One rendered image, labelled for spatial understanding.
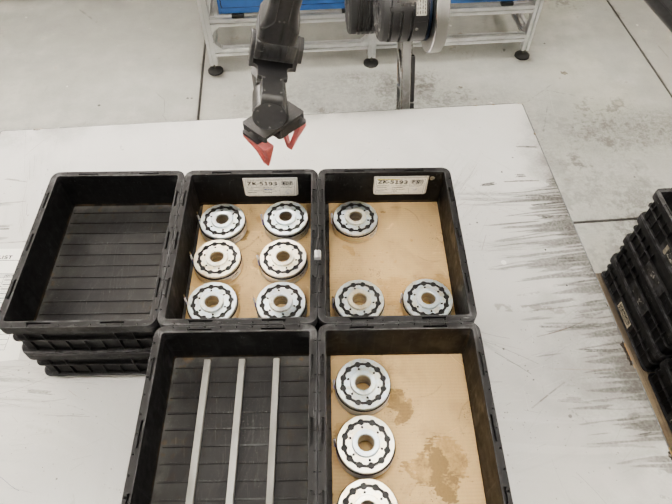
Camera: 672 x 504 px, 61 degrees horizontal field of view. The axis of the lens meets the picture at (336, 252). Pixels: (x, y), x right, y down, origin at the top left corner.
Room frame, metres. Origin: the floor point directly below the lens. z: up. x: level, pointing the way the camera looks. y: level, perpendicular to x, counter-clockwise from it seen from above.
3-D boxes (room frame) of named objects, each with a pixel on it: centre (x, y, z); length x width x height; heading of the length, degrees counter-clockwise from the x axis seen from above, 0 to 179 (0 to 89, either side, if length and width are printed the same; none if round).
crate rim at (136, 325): (0.71, 0.49, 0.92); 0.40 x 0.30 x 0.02; 1
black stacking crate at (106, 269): (0.71, 0.49, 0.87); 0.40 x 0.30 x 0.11; 1
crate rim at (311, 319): (0.71, 0.19, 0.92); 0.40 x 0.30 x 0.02; 1
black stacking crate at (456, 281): (0.72, -0.11, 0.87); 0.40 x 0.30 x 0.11; 1
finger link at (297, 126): (0.84, 0.10, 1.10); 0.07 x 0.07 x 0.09; 46
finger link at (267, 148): (0.81, 0.13, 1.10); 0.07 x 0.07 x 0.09; 46
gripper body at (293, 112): (0.83, 0.12, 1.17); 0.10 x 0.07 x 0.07; 136
